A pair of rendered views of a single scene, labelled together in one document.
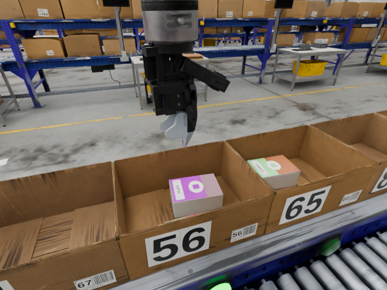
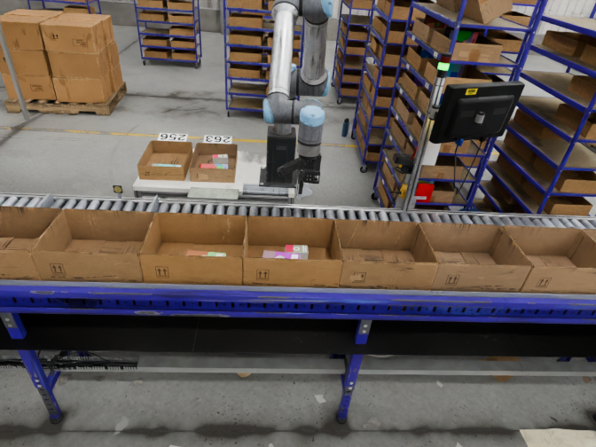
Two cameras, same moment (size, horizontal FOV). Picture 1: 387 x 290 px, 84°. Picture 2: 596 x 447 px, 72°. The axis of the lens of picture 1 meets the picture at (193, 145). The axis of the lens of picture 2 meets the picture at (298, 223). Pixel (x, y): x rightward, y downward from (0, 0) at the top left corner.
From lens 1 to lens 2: 1.96 m
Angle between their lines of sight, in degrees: 113
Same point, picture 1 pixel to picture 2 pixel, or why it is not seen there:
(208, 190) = (271, 254)
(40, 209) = (395, 285)
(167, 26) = not seen: hidden behind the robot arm
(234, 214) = (272, 223)
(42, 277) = (365, 229)
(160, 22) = not seen: hidden behind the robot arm
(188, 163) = (278, 271)
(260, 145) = (200, 266)
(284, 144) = (169, 269)
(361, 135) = (44, 274)
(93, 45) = not seen: outside the picture
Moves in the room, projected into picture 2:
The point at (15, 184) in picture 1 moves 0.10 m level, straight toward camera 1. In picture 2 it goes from (408, 265) to (391, 251)
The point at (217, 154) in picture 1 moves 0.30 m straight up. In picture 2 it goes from (248, 268) to (249, 203)
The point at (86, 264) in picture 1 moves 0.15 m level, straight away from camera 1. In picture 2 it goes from (348, 229) to (365, 248)
